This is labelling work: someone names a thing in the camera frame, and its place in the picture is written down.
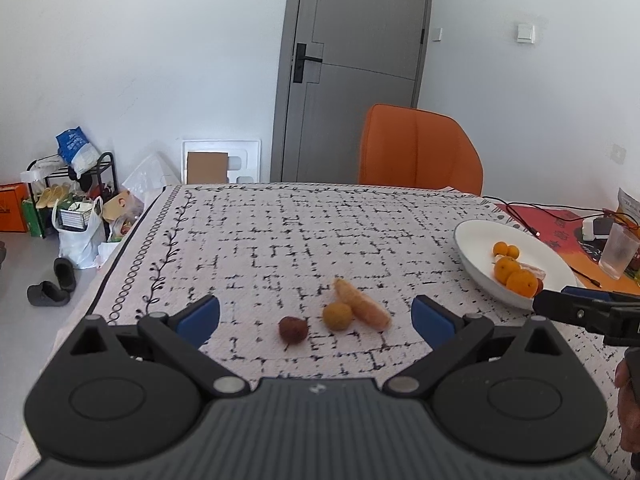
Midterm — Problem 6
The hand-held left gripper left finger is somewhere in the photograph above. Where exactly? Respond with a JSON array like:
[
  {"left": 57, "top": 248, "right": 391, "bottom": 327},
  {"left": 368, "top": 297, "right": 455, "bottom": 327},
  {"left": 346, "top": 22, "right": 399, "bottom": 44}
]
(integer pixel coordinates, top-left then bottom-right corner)
[{"left": 67, "top": 294, "right": 251, "bottom": 401}]

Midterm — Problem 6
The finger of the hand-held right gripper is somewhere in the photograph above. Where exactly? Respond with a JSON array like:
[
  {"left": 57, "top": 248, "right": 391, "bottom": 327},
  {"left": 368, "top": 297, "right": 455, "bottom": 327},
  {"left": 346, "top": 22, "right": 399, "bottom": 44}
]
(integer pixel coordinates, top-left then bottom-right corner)
[
  {"left": 532, "top": 288, "right": 619, "bottom": 334},
  {"left": 561, "top": 285, "right": 640, "bottom": 307}
]

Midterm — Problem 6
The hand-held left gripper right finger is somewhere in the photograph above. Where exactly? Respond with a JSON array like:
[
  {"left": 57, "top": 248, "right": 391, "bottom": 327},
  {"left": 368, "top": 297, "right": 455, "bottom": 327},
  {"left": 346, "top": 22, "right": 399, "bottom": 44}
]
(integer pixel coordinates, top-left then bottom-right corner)
[{"left": 382, "top": 294, "right": 563, "bottom": 401}]

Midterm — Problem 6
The large orange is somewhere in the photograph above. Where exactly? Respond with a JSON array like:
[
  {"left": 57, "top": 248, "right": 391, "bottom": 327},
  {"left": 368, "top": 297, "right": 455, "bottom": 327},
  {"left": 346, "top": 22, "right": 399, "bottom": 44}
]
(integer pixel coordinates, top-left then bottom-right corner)
[
  {"left": 506, "top": 269, "right": 540, "bottom": 297},
  {"left": 494, "top": 256, "right": 522, "bottom": 283}
]

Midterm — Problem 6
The white plate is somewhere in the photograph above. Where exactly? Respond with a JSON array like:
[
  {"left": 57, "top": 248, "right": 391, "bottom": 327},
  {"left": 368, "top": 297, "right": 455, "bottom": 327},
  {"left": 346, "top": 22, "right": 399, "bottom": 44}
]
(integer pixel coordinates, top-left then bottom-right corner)
[{"left": 454, "top": 219, "right": 580, "bottom": 310}]

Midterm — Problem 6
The brown round fruit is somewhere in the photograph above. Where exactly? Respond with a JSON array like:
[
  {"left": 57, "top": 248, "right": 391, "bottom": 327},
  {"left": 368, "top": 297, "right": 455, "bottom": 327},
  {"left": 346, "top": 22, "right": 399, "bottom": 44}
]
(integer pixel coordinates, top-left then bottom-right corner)
[{"left": 322, "top": 302, "right": 354, "bottom": 332}]

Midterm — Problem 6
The dark red round fruit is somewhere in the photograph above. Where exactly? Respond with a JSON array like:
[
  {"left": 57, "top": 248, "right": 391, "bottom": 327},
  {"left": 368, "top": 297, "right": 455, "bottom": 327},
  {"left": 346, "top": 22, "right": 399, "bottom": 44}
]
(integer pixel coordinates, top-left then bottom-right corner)
[{"left": 278, "top": 316, "right": 309, "bottom": 352}]

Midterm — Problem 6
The person's right hand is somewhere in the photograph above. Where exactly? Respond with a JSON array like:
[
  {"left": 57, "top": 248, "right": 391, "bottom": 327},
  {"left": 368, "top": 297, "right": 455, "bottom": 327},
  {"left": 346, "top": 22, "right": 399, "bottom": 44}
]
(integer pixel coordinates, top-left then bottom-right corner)
[{"left": 615, "top": 359, "right": 640, "bottom": 456}]

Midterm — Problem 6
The red orange mat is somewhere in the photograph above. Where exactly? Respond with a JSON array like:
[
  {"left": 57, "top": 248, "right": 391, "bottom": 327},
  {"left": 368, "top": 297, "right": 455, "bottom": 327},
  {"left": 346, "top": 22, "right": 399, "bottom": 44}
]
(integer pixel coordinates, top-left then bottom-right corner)
[{"left": 500, "top": 204, "right": 640, "bottom": 291}]

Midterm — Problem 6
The clear glass cup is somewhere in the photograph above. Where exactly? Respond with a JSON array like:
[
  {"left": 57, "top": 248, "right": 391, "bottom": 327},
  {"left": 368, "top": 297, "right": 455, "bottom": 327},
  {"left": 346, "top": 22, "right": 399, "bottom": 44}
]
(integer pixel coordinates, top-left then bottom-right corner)
[{"left": 598, "top": 223, "right": 640, "bottom": 281}]

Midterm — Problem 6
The white charger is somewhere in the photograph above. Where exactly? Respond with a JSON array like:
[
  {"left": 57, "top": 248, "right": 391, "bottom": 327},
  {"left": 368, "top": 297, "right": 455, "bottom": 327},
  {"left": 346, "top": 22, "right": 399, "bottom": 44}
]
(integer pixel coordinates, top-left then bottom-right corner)
[{"left": 581, "top": 216, "right": 621, "bottom": 242}]

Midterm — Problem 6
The printed paper packet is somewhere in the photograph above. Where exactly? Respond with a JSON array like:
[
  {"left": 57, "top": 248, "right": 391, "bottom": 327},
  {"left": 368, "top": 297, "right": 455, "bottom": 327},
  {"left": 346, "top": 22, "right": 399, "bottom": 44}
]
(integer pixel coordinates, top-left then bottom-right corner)
[{"left": 616, "top": 187, "right": 640, "bottom": 221}]

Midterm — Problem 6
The white black patterned tablecloth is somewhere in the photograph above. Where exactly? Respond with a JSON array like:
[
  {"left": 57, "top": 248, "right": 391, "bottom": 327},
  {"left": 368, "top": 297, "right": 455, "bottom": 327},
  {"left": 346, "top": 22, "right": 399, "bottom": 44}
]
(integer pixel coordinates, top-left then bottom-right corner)
[{"left": 0, "top": 182, "right": 640, "bottom": 480}]

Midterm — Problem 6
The clear plastic bag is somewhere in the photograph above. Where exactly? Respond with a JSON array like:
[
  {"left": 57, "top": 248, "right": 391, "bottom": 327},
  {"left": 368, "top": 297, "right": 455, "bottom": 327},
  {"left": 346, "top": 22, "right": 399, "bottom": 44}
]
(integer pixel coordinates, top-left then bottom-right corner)
[{"left": 102, "top": 189, "right": 146, "bottom": 243}]

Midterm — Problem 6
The white shopping bag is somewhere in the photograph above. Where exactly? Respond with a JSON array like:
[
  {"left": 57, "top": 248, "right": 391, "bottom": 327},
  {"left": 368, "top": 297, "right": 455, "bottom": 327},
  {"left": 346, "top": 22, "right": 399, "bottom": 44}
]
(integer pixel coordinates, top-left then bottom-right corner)
[{"left": 51, "top": 195, "right": 107, "bottom": 270}]

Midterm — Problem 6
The dark grey slipper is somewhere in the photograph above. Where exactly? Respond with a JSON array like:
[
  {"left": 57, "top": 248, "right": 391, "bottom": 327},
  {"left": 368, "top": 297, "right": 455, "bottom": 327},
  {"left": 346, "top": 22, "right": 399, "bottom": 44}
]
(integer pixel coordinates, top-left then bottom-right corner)
[
  {"left": 27, "top": 281, "right": 71, "bottom": 307},
  {"left": 53, "top": 257, "right": 77, "bottom": 292}
]

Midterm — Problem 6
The translucent white plastic bag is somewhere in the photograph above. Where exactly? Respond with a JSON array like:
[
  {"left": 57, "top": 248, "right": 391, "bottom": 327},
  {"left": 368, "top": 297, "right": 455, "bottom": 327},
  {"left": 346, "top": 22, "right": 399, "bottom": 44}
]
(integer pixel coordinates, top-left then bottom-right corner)
[{"left": 121, "top": 152, "right": 181, "bottom": 201}]

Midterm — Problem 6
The brown cardboard piece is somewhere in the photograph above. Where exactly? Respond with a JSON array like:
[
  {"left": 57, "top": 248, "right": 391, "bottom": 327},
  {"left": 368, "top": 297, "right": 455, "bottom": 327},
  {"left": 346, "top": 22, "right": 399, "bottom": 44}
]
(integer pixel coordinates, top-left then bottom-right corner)
[{"left": 187, "top": 152, "right": 228, "bottom": 185}]

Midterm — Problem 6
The white foam packaging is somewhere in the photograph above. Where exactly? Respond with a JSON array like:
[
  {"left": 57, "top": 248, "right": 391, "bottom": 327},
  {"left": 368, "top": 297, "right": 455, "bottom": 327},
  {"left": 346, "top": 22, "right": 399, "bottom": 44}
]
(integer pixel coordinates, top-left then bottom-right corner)
[{"left": 181, "top": 139, "right": 262, "bottom": 186}]

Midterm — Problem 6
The orange chair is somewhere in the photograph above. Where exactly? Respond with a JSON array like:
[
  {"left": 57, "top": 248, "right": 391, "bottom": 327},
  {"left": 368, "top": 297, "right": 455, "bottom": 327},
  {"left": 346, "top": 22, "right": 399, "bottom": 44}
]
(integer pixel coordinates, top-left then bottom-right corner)
[{"left": 358, "top": 104, "right": 484, "bottom": 196}]

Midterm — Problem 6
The black shoe rack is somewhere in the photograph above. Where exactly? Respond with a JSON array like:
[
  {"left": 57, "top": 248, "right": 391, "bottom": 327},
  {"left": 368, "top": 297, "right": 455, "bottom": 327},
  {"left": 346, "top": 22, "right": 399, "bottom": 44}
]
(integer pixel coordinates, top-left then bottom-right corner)
[{"left": 26, "top": 152, "right": 118, "bottom": 238}]

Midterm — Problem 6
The yellow slippers pair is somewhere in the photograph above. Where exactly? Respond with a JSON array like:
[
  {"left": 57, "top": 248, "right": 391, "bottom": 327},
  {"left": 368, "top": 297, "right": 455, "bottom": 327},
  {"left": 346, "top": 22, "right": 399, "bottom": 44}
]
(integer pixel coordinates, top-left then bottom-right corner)
[{"left": 36, "top": 184, "right": 72, "bottom": 209}]

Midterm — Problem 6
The green box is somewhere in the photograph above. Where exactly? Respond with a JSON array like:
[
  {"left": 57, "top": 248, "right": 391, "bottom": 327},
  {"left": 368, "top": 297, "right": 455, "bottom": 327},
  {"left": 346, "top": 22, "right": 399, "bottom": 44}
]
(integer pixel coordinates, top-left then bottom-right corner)
[{"left": 21, "top": 199, "right": 47, "bottom": 238}]

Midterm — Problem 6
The blue white bag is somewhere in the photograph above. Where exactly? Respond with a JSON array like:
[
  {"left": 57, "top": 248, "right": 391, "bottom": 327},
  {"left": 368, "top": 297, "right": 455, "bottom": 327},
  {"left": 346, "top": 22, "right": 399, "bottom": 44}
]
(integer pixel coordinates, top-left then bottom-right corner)
[{"left": 55, "top": 127, "right": 101, "bottom": 171}]

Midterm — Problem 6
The orange box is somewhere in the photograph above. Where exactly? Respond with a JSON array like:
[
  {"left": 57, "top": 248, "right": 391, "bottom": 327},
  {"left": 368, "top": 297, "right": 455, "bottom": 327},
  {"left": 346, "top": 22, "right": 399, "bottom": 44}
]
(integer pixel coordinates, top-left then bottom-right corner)
[{"left": 0, "top": 182, "right": 30, "bottom": 233}]

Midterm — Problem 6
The grey door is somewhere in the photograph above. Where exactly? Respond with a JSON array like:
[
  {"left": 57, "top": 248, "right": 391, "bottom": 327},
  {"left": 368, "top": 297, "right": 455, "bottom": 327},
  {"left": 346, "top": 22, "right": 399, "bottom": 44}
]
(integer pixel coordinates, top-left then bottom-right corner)
[{"left": 272, "top": 0, "right": 435, "bottom": 183}]

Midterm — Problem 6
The black cable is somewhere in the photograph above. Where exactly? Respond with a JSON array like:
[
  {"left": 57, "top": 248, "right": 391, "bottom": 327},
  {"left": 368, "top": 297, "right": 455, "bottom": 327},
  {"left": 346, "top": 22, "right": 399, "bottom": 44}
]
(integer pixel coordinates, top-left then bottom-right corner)
[{"left": 482, "top": 195, "right": 621, "bottom": 288}]

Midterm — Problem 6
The black door handle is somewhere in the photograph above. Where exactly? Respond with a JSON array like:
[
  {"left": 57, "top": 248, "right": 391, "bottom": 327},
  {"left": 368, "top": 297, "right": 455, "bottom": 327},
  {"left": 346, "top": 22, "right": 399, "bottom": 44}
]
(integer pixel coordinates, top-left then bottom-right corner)
[{"left": 294, "top": 42, "right": 323, "bottom": 83}]

